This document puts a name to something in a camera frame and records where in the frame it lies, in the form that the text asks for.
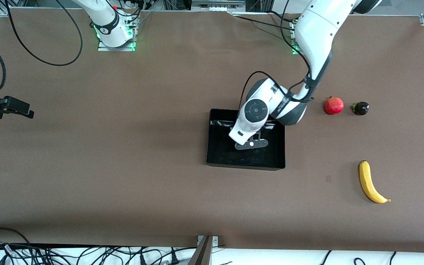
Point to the black plastic box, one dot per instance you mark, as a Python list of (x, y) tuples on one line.
[(226, 154)]

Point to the yellow banana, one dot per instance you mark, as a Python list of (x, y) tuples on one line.
[(366, 180)]

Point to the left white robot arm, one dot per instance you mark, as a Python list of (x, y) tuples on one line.
[(318, 33)]

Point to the brown table cover sheet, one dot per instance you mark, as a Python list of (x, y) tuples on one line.
[(212, 206)]

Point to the red pomegranate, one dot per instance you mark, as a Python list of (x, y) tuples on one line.
[(334, 105)]

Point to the dark purple mangosteen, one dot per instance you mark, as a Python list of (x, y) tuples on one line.
[(361, 108)]

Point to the silver clamp bracket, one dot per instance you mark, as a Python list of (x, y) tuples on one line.
[(215, 240)]

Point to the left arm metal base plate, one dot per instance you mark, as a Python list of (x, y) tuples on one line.
[(293, 36)]

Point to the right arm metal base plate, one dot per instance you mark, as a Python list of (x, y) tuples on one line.
[(116, 48)]

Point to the grey metal post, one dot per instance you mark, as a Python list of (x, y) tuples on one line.
[(201, 254)]

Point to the silver metal rail fixture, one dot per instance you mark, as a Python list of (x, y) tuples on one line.
[(217, 4)]

